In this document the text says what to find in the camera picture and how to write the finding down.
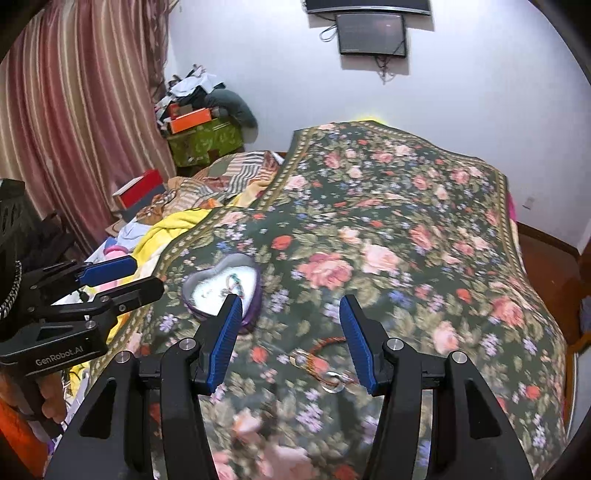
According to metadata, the black wall television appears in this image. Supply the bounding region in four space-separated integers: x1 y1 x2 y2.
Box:
304 0 432 15

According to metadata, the red braided bracelet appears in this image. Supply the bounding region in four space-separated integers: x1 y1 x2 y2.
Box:
290 336 357 386

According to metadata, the person's left hand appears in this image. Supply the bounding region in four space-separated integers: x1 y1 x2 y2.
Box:
1 371 66 423

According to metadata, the striped patchwork quilt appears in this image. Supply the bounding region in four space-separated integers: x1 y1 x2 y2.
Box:
136 150 284 225

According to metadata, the white wall socket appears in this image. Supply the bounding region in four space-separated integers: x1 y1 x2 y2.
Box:
523 197 535 210

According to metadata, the small wall monitor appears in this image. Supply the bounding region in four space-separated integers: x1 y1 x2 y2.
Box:
335 12 407 58

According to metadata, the red and white box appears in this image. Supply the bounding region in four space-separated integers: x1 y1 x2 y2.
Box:
112 169 163 209

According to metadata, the orange box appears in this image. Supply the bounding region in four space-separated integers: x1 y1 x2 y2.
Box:
169 108 212 134

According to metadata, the floral green bedspread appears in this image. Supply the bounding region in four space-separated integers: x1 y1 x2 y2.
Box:
111 122 566 479

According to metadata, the wooden door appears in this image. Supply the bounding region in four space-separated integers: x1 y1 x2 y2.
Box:
565 239 591 356

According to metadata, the yellow blanket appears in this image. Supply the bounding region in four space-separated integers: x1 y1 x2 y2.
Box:
132 208 211 265

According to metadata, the pink striped curtain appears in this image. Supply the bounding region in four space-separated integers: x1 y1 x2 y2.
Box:
1 1 175 252

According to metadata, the silver gemstone ring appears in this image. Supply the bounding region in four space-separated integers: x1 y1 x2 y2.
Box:
320 369 348 394

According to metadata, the dark grey garment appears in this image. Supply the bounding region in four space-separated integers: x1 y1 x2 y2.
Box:
204 88 257 129

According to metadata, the purple heart jewelry box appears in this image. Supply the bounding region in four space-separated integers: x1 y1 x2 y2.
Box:
181 253 263 334

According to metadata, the green patterned cloth box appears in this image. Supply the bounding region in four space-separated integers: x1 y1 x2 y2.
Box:
166 118 243 168

